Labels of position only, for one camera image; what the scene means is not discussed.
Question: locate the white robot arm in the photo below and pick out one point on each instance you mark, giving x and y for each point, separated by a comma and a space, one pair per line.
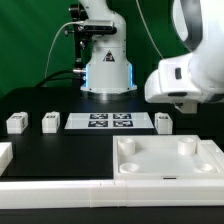
198, 23

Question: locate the white square table top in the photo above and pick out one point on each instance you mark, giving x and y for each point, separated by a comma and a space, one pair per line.
148, 157

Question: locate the white front fence bar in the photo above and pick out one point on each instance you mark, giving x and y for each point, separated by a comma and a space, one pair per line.
110, 193

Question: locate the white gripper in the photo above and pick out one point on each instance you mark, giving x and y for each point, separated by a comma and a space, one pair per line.
172, 83

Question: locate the white sheet with markers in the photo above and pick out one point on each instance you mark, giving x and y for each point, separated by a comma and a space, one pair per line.
135, 120

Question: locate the white left fence block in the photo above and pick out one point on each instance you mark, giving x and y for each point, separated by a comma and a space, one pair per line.
6, 155

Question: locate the black camera on mount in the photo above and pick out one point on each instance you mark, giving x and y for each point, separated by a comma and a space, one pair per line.
96, 27

